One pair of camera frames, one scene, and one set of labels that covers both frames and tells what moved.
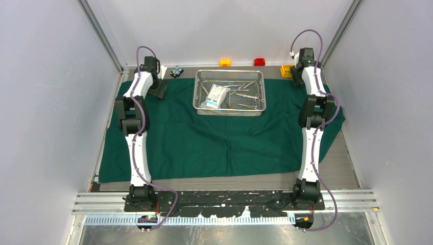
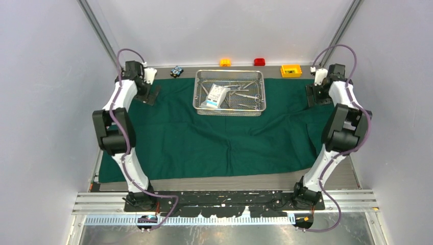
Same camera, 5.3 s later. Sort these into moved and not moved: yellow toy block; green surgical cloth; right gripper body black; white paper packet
Moved: right gripper body black
Not moved: yellow toy block; white paper packet; green surgical cloth
